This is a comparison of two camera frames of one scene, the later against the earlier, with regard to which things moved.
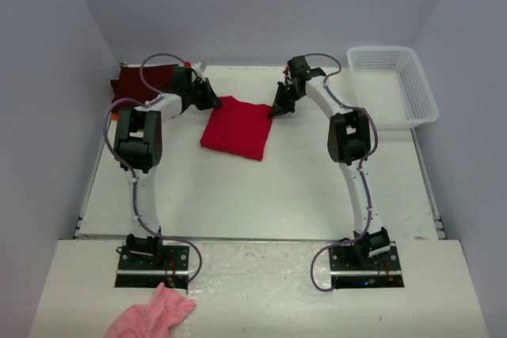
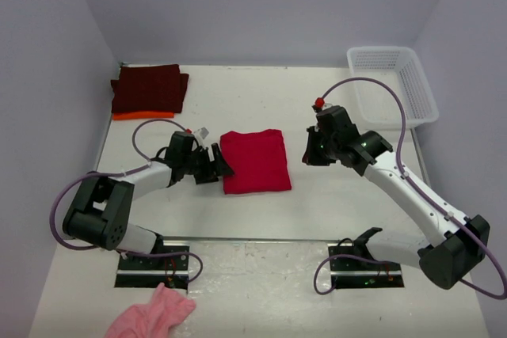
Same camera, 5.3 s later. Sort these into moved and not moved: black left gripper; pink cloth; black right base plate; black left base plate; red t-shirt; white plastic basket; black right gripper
Moved: red t-shirt; black left gripper; black right gripper
Not moved: white plastic basket; black left base plate; black right base plate; pink cloth
